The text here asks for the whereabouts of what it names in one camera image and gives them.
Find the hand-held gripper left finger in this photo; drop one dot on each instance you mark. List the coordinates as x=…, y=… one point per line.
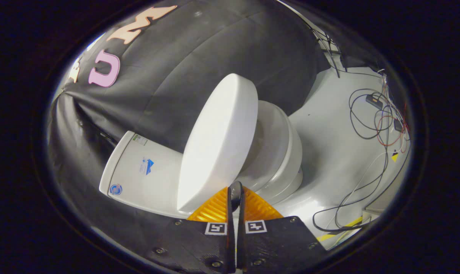
x=230, y=243

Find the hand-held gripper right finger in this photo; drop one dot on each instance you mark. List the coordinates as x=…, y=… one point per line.
x=240, y=243

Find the black round lid pull tab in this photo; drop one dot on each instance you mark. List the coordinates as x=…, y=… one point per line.
x=235, y=198

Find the white toilet lid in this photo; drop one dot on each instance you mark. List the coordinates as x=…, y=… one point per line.
x=218, y=144

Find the white toilet bowl with seat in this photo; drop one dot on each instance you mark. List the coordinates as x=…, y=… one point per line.
x=283, y=152

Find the white toilet tank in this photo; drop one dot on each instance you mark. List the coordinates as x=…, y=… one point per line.
x=138, y=179

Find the yellow floor tape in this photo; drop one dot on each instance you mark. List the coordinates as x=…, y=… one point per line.
x=351, y=222

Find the yellow black triangle tag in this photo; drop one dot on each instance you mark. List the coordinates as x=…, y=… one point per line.
x=394, y=156

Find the black backdrop cloth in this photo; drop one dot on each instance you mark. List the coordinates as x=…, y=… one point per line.
x=176, y=57

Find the black power adapter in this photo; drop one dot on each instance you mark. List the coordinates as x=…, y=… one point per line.
x=374, y=101

